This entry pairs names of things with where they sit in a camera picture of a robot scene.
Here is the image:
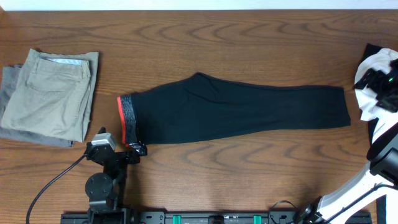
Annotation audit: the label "white crumpled garment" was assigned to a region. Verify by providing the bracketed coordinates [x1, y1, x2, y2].
[354, 48, 397, 143]

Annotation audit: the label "folded khaki pants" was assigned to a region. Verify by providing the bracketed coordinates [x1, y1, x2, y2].
[1, 49, 100, 142]

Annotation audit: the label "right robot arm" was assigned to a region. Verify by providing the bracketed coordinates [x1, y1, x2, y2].
[295, 56, 397, 223]

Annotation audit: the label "folded grey garment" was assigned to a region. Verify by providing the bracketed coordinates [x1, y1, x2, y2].
[1, 65, 74, 147]

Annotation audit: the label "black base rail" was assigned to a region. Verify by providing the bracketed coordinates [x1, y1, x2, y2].
[60, 211, 373, 224]

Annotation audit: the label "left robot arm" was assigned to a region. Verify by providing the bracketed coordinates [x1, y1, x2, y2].
[84, 127, 147, 213]

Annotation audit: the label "black leggings with red waistband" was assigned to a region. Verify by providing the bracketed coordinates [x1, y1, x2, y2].
[118, 73, 351, 144]

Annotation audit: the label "black garment under white one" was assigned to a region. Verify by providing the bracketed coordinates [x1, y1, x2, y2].
[361, 44, 387, 224]

